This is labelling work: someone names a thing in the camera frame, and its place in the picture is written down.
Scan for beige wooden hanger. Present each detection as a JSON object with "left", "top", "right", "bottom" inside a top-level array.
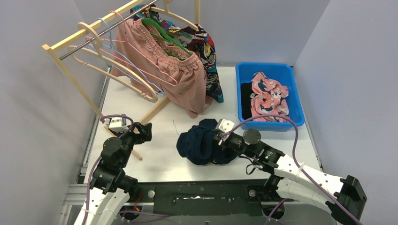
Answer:
[{"left": 68, "top": 22, "right": 159, "bottom": 103}]

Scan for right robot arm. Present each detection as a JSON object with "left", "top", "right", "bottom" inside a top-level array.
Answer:
[{"left": 214, "top": 129, "right": 367, "bottom": 225}]

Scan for pink shark print shorts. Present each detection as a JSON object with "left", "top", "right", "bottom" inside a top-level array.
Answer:
[{"left": 250, "top": 72, "right": 289, "bottom": 117}]

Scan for wooden clothes rack frame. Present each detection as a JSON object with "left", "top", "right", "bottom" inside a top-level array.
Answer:
[{"left": 41, "top": 0, "right": 202, "bottom": 161}]

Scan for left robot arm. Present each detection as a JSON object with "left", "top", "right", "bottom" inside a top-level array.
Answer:
[{"left": 74, "top": 122, "right": 152, "bottom": 225}]

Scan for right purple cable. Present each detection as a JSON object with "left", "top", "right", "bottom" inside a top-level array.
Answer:
[{"left": 221, "top": 113, "right": 364, "bottom": 225}]

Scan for pink wire hanger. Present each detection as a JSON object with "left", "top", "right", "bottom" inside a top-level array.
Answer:
[{"left": 85, "top": 10, "right": 179, "bottom": 87}]

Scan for aluminium table frame rail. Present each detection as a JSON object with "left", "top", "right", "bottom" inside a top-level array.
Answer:
[{"left": 57, "top": 78, "right": 110, "bottom": 225}]

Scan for navy blue shorts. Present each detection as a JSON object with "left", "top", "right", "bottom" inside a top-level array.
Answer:
[{"left": 176, "top": 119, "right": 238, "bottom": 165}]

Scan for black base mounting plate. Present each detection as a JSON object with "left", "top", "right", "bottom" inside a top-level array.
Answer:
[{"left": 121, "top": 179, "right": 281, "bottom": 216}]

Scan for light blue wire hanger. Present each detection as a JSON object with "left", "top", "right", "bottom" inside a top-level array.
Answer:
[{"left": 97, "top": 18, "right": 166, "bottom": 97}]

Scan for black mesh shorts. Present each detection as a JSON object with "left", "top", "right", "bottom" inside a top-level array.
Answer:
[{"left": 240, "top": 82, "right": 254, "bottom": 120}]

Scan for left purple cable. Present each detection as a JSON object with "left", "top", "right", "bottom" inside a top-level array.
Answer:
[{"left": 81, "top": 114, "right": 135, "bottom": 225}]

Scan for blue plastic bin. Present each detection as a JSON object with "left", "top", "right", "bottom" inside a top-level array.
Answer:
[{"left": 236, "top": 62, "right": 305, "bottom": 127}]

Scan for dusty pink shorts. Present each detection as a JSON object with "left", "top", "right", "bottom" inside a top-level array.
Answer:
[{"left": 114, "top": 19, "right": 212, "bottom": 118}]

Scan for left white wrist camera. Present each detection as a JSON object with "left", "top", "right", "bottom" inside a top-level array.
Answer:
[{"left": 105, "top": 114, "right": 128, "bottom": 133}]

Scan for colourful comic print shorts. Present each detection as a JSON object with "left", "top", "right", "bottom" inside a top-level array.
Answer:
[{"left": 133, "top": 8, "right": 224, "bottom": 103}]

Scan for green plastic hanger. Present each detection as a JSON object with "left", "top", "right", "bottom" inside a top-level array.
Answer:
[{"left": 141, "top": 18, "right": 193, "bottom": 56}]

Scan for metal hanging rod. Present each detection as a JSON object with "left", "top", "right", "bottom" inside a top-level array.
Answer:
[{"left": 51, "top": 0, "right": 157, "bottom": 61}]

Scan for purple cable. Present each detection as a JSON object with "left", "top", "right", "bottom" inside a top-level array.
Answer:
[
  {"left": 221, "top": 113, "right": 364, "bottom": 225},
  {"left": 81, "top": 114, "right": 135, "bottom": 225}
]

